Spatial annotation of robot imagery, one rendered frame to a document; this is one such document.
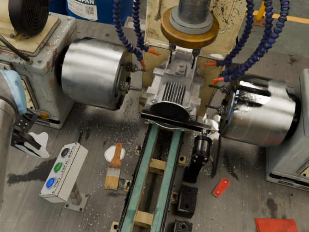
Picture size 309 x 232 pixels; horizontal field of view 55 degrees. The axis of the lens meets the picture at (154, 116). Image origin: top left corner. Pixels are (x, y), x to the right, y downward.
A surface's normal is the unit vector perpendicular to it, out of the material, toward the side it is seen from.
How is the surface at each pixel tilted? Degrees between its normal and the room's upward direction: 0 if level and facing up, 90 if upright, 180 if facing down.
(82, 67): 40
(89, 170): 0
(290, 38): 0
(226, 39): 90
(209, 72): 90
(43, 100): 90
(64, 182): 50
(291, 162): 90
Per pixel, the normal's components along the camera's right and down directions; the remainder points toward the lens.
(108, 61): 0.00, -0.27
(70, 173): 0.80, -0.20
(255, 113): -0.11, 0.17
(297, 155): -0.23, 0.77
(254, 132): -0.20, 0.62
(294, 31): 0.08, -0.59
